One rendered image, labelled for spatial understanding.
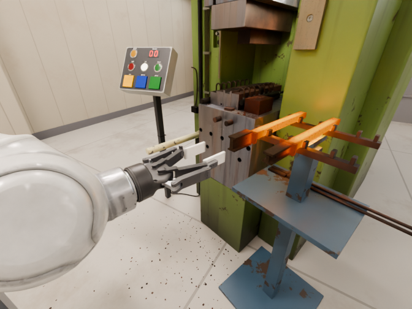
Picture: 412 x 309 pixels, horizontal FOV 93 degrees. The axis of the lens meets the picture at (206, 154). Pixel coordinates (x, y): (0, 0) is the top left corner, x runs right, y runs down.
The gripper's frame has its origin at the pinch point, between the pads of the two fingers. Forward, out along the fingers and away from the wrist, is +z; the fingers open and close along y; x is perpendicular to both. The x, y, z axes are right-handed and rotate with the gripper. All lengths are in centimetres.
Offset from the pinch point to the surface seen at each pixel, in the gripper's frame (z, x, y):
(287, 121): 38.6, 0.8, 1.7
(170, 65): 40, 15, -78
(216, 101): 47, -2, -44
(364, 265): 94, -94, 44
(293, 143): 19.3, 2.0, 13.4
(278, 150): 13.0, 1.7, 12.6
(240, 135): 12.5, 2.3, 0.9
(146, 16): 196, 78, -398
